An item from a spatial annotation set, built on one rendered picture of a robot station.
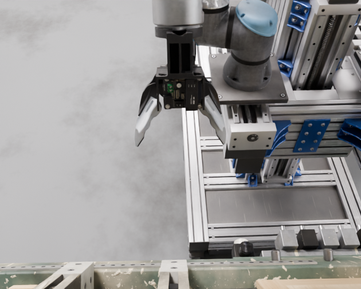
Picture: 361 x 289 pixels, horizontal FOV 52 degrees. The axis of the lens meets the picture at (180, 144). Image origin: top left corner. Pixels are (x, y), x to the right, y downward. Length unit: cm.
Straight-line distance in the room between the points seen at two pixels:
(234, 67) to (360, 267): 63
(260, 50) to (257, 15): 10
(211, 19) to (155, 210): 128
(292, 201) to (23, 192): 147
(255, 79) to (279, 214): 90
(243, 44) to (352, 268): 65
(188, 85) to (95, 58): 247
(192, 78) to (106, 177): 173
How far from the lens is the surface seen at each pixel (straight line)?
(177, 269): 86
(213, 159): 201
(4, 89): 295
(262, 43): 108
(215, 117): 60
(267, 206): 190
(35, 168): 239
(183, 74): 54
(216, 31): 107
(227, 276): 99
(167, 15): 54
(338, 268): 106
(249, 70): 113
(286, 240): 121
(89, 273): 94
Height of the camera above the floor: 183
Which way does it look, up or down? 51 degrees down
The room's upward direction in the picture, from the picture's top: straight up
